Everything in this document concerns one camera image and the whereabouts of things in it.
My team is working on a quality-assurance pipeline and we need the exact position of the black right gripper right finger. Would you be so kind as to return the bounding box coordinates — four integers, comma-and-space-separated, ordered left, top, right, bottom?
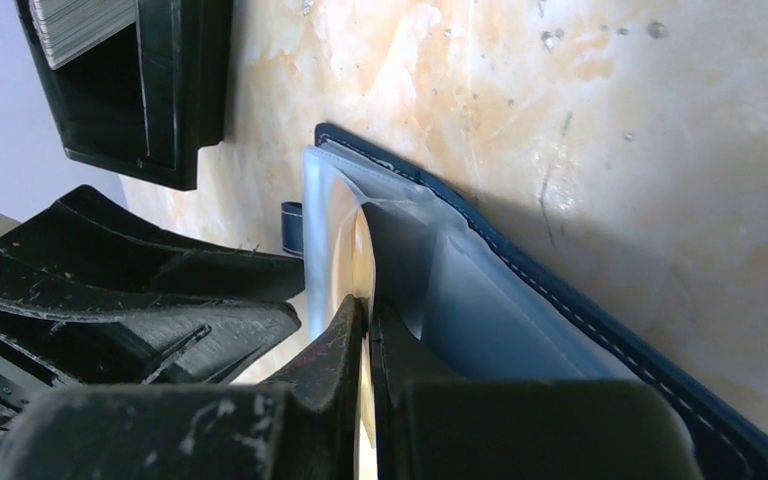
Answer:
370, 301, 702, 479

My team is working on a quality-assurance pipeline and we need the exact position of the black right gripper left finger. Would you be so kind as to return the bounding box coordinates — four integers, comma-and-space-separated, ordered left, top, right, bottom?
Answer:
0, 296, 366, 479

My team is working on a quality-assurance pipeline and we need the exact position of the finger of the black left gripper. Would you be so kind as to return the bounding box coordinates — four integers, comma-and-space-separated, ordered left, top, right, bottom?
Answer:
0, 185, 304, 322

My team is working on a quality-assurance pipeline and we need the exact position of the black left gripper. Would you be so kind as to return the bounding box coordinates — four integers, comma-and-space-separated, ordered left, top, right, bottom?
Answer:
0, 284, 301, 437

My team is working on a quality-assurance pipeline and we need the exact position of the blue leather card holder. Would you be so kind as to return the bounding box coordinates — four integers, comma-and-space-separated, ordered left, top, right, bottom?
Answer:
282, 123, 768, 479

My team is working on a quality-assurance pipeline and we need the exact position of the black plastic card box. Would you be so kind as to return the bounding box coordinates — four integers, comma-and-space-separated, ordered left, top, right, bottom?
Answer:
16, 1, 234, 191

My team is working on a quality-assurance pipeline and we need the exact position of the yellow credit card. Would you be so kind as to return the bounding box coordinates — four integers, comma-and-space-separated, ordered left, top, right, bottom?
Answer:
327, 177, 378, 479

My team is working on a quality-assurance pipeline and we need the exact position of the grey credit card stack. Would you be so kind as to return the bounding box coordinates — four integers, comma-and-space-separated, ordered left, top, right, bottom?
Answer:
27, 0, 137, 70

